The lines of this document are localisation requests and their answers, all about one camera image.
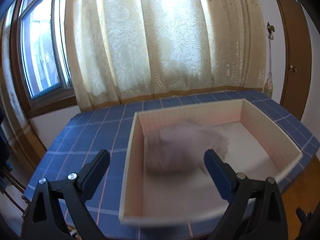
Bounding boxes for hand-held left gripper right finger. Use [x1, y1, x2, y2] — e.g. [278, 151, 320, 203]
[204, 149, 288, 240]

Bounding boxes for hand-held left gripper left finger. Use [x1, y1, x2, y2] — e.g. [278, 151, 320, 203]
[21, 149, 110, 240]

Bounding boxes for lavender bra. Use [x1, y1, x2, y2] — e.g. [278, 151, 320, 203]
[145, 120, 230, 175]

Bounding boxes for white cardboard box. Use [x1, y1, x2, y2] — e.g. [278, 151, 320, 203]
[119, 99, 303, 228]

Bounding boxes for blue checked tablecloth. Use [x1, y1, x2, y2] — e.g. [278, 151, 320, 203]
[24, 90, 320, 239]

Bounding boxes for wooden coat rack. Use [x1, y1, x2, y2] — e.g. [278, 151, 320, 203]
[0, 172, 28, 218]

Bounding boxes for beige patterned curtain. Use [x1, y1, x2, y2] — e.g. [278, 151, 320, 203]
[64, 0, 268, 112]
[0, 17, 48, 170]

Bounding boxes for dark hanging clothes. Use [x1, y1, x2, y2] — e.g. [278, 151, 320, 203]
[0, 105, 10, 178]

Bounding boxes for curtain tieback tassel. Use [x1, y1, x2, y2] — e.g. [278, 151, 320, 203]
[264, 40, 274, 95]

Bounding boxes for wooden framed window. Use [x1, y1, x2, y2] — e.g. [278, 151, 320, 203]
[7, 0, 78, 118]

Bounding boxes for brown wooden door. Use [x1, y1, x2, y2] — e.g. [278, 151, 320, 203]
[269, 0, 313, 120]

